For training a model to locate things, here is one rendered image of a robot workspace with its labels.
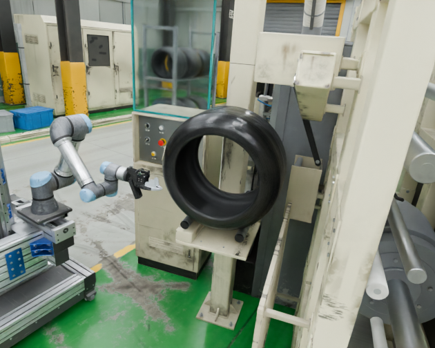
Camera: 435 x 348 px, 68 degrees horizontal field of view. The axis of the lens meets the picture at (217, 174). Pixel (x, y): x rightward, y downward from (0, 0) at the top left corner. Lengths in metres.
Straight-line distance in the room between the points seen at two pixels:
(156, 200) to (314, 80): 1.74
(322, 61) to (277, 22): 10.18
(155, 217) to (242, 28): 1.49
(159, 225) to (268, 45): 1.79
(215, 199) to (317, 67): 1.06
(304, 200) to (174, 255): 1.26
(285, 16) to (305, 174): 9.54
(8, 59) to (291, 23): 7.62
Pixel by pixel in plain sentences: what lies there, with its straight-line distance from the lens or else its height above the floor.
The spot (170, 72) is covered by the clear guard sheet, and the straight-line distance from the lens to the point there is 2.17.
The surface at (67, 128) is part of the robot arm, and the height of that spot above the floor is 1.27.
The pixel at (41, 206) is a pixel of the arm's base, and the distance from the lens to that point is 2.20.
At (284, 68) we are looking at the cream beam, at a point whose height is 1.69.
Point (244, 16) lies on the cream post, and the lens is 1.71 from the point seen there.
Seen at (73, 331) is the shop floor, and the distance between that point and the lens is 2.43.
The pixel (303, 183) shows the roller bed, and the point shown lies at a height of 1.12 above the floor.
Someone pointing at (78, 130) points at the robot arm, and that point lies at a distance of 1.94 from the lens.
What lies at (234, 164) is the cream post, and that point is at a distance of 1.81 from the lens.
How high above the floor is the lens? 1.74
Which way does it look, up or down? 22 degrees down
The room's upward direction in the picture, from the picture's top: 4 degrees clockwise
